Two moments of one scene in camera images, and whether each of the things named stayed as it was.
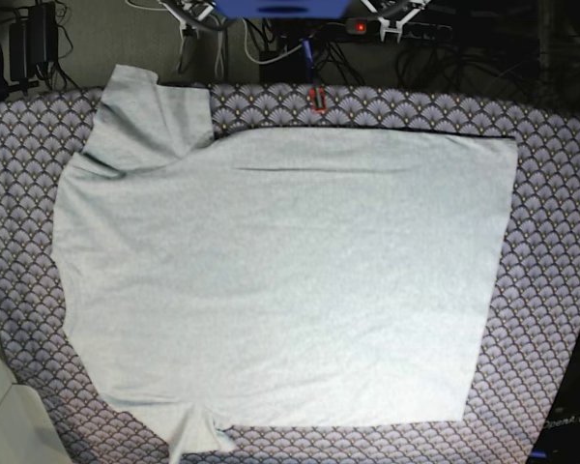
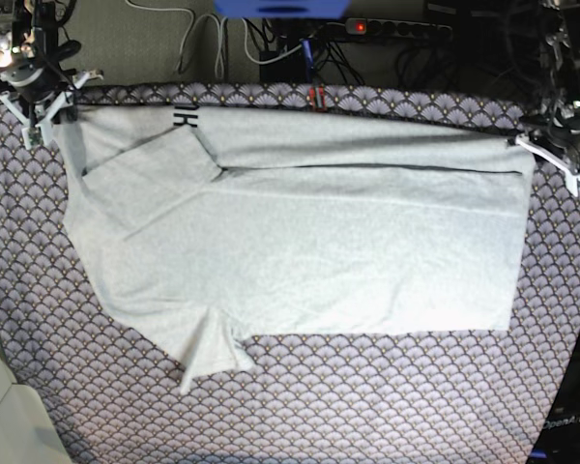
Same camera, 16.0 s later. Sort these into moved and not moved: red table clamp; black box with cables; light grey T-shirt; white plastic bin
Moved: light grey T-shirt
Not moved: red table clamp; black box with cables; white plastic bin
